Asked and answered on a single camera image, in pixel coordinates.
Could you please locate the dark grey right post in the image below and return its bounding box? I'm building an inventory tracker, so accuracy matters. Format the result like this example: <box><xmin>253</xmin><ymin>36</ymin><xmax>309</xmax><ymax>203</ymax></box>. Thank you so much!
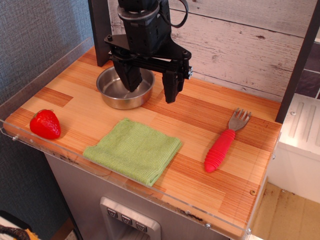
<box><xmin>275</xmin><ymin>0</ymin><xmax>320</xmax><ymax>124</ymax></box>

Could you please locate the black cable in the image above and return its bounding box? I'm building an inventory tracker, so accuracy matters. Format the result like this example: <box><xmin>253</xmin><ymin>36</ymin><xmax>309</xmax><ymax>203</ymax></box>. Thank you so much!
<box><xmin>167</xmin><ymin>0</ymin><xmax>189</xmax><ymax>28</ymax></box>

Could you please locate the green folded cloth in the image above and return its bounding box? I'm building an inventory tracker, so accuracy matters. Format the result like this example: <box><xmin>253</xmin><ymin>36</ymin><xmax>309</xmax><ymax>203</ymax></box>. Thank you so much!
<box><xmin>83</xmin><ymin>118</ymin><xmax>182</xmax><ymax>187</ymax></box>

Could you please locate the dark grey post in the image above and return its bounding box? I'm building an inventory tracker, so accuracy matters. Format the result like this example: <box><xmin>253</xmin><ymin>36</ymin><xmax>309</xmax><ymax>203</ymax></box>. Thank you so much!
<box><xmin>275</xmin><ymin>0</ymin><xmax>320</xmax><ymax>124</ymax></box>
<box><xmin>88</xmin><ymin>0</ymin><xmax>112</xmax><ymax>67</ymax></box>

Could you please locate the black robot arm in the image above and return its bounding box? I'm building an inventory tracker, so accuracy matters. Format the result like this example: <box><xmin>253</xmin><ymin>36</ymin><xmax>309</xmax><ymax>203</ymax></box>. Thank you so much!
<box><xmin>104</xmin><ymin>0</ymin><xmax>193</xmax><ymax>104</ymax></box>

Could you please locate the yellow and black object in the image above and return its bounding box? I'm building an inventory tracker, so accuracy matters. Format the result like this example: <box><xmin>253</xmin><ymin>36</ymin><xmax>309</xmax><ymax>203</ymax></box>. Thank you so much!
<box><xmin>0</xmin><ymin>225</ymin><xmax>39</xmax><ymax>240</ymax></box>

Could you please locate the clear acrylic table guard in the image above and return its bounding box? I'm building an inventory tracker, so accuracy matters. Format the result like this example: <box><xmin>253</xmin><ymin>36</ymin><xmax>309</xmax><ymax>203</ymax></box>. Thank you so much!
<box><xmin>0</xmin><ymin>43</ymin><xmax>281</xmax><ymax>240</ymax></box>

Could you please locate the dark grey left post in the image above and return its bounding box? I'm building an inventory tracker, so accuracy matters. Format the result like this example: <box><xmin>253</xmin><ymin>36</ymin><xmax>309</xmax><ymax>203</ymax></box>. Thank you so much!
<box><xmin>88</xmin><ymin>0</ymin><xmax>112</xmax><ymax>67</ymax></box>

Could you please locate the silver metal pot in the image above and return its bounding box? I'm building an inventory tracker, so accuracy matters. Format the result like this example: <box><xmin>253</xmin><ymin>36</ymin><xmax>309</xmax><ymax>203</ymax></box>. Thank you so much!
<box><xmin>96</xmin><ymin>66</ymin><xmax>156</xmax><ymax>110</ymax></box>

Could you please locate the white toy appliance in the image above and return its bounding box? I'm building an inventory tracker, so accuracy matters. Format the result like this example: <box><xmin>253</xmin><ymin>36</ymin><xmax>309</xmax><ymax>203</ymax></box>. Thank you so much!
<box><xmin>267</xmin><ymin>94</ymin><xmax>320</xmax><ymax>203</ymax></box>

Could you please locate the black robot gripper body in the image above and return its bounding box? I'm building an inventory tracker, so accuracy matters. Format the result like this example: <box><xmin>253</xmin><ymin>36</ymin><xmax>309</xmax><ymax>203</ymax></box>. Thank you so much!
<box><xmin>104</xmin><ymin>4</ymin><xmax>193</xmax><ymax>79</ymax></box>

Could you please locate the fork with red handle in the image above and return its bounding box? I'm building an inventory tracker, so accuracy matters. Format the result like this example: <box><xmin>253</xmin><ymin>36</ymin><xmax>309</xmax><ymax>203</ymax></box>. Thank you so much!
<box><xmin>204</xmin><ymin>108</ymin><xmax>252</xmax><ymax>173</ymax></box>

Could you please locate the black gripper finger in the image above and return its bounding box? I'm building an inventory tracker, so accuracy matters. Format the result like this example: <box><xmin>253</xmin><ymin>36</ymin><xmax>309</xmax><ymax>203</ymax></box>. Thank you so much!
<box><xmin>113</xmin><ymin>61</ymin><xmax>143</xmax><ymax>92</ymax></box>
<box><xmin>162</xmin><ymin>70</ymin><xmax>185</xmax><ymax>104</ymax></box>

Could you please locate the silver toy fridge cabinet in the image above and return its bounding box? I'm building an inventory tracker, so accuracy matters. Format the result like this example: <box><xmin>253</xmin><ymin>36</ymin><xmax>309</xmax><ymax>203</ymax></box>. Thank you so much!
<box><xmin>45</xmin><ymin>154</ymin><xmax>226</xmax><ymax>240</ymax></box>

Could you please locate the red toy capsicum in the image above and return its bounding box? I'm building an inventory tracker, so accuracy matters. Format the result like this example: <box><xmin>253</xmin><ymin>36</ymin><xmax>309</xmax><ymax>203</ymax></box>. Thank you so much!
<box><xmin>29</xmin><ymin>109</ymin><xmax>61</xmax><ymax>140</ymax></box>

